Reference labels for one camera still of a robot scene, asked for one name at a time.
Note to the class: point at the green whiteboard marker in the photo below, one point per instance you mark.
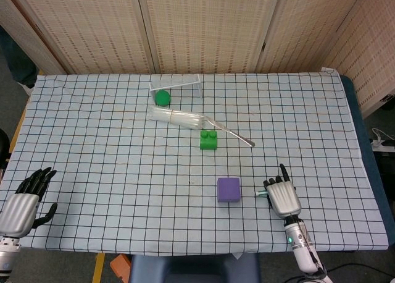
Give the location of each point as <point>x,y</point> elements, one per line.
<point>260,192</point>

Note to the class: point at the green ball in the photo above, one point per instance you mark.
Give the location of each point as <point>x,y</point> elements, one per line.
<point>162,98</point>

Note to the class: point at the bundle of white straws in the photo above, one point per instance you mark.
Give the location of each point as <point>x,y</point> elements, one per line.
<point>176,117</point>

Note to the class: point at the dark blue padded table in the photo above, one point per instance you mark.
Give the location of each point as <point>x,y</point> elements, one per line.
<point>358,110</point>

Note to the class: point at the orange block on floor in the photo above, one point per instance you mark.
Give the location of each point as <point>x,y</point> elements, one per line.
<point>120,267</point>

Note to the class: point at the dark blue padded seat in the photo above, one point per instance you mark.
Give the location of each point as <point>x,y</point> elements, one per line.
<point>194,269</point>

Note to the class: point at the white miniature goal frame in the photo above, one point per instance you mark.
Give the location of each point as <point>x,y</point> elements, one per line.
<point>199,85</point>

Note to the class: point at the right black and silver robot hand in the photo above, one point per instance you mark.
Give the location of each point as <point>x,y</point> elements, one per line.
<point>284,199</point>

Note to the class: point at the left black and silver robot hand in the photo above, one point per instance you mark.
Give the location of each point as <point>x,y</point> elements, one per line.
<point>17,213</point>

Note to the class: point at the purple cube block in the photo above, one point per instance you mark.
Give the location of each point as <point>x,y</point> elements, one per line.
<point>229,190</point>

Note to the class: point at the black rounded object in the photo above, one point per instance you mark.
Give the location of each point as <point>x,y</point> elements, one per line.
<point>3,148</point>

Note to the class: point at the blue checkered tablecloth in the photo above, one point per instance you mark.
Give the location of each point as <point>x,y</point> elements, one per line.
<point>108,159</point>

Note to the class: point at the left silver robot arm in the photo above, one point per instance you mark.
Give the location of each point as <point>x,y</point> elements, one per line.
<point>7,255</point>

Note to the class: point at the silver metal utensil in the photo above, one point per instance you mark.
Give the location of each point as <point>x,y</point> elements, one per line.
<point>234,134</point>

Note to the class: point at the person's legs in jeans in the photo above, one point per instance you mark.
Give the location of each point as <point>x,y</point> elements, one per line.
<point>18,63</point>

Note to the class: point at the green toy building brick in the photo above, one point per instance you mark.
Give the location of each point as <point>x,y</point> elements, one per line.
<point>208,143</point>

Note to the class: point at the white power strip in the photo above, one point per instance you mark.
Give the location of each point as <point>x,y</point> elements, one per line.
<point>384,144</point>

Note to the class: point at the beige folding screen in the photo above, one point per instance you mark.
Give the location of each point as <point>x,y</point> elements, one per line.
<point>200,26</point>

